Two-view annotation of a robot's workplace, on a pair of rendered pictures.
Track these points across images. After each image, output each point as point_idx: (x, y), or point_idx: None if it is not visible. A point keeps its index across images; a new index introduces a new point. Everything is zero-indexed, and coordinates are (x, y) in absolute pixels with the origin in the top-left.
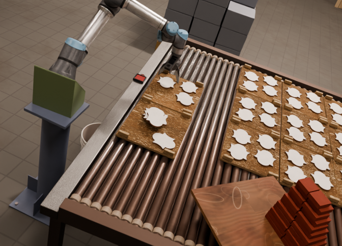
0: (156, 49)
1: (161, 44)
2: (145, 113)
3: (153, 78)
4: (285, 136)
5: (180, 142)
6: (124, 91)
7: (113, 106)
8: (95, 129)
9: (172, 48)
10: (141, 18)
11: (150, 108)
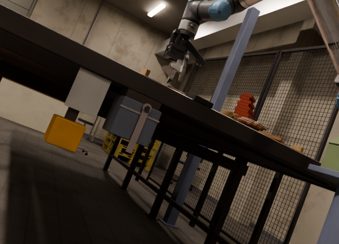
0: (55, 31)
1: (14, 10)
2: (258, 126)
3: (177, 91)
4: None
5: None
6: (244, 125)
7: (282, 143)
8: None
9: (196, 28)
10: None
11: (245, 120)
